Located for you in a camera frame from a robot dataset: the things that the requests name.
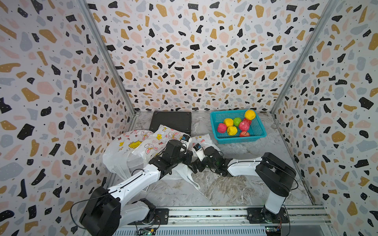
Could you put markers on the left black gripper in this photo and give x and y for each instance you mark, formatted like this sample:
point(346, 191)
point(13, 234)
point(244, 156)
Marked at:
point(188, 155)

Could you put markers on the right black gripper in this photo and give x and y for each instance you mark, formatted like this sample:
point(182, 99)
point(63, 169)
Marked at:
point(197, 163)

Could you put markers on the white plastic bag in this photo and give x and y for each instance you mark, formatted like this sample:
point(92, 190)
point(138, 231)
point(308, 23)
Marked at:
point(182, 171)
point(127, 153)
point(152, 144)

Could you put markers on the red apple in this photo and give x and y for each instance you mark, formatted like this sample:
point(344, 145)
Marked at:
point(244, 134)

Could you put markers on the green toy fruit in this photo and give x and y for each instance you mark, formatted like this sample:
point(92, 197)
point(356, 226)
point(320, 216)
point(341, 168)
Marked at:
point(237, 121)

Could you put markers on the red toy fruit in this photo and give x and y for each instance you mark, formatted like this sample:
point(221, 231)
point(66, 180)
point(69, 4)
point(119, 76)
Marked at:
point(246, 120)

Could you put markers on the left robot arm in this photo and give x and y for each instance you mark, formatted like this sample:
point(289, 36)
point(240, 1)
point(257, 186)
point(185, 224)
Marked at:
point(108, 209)

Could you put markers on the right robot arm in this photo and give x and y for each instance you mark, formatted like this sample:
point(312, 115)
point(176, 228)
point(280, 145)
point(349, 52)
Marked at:
point(276, 174)

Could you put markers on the black hard case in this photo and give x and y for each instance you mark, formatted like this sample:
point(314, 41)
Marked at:
point(180, 121)

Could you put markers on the teal plastic basket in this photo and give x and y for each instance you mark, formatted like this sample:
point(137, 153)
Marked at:
point(256, 129)

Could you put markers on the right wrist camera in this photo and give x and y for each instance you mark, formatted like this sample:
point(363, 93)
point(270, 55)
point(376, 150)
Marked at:
point(199, 151)

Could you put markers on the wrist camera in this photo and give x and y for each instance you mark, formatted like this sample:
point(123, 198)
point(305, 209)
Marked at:
point(199, 151)
point(186, 140)

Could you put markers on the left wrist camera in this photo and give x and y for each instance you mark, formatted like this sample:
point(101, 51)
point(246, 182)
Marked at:
point(186, 140)

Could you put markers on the aluminium front rail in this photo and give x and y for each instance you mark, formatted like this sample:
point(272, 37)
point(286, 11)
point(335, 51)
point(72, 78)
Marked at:
point(232, 221)

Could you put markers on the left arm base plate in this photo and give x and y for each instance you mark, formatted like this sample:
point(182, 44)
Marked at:
point(158, 216)

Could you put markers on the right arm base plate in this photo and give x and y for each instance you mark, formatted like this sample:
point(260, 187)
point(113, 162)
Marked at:
point(260, 215)

